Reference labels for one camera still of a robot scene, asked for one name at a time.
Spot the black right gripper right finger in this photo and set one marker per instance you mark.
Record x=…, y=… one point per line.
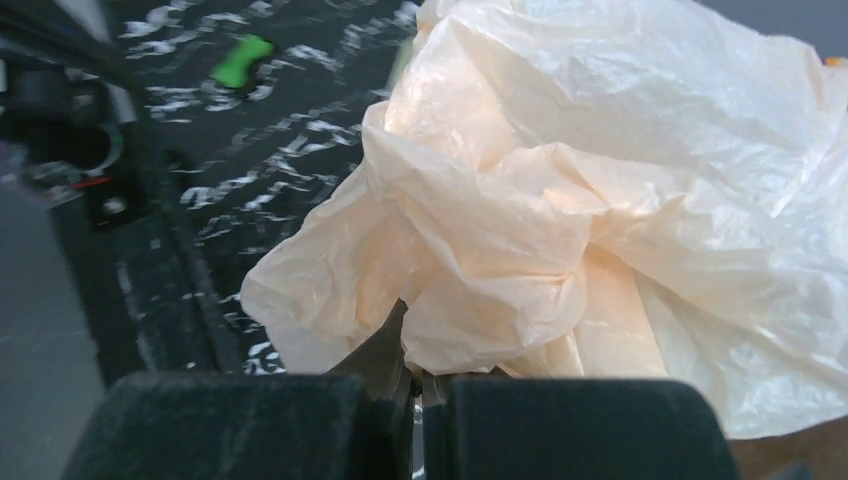
x=493, y=427

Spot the green bone-shaped toy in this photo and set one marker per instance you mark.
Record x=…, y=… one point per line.
x=238, y=69

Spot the translucent peach plastic bag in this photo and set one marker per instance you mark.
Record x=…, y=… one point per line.
x=591, y=188

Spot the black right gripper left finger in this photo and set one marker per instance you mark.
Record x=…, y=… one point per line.
x=353, y=422

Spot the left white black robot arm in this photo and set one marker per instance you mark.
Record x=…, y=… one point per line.
x=62, y=138

